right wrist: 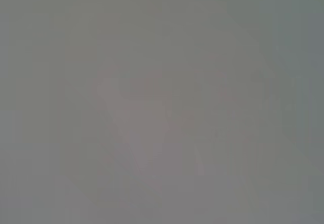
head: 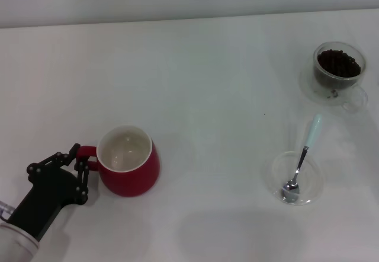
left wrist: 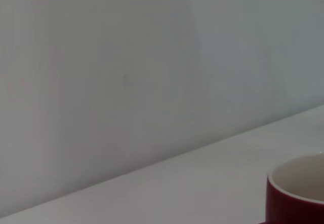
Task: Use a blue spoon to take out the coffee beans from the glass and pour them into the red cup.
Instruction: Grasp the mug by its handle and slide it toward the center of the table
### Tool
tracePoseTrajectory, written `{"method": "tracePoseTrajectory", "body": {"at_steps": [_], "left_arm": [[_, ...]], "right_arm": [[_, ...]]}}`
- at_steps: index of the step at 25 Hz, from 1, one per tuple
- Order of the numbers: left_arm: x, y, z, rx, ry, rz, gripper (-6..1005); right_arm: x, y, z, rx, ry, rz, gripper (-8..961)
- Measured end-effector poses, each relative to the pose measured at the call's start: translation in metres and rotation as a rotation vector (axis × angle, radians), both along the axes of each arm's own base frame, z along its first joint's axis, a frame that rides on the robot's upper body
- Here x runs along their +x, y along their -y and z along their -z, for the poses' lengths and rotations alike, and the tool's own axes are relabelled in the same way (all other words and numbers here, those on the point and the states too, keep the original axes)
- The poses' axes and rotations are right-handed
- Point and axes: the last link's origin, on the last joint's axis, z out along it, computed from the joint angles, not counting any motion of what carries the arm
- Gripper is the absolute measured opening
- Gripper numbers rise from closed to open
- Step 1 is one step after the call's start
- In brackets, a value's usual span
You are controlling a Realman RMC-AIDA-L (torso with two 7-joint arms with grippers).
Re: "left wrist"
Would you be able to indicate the red ceramic mug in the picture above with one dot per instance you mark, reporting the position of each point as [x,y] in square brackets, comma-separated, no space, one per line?
[283,203]

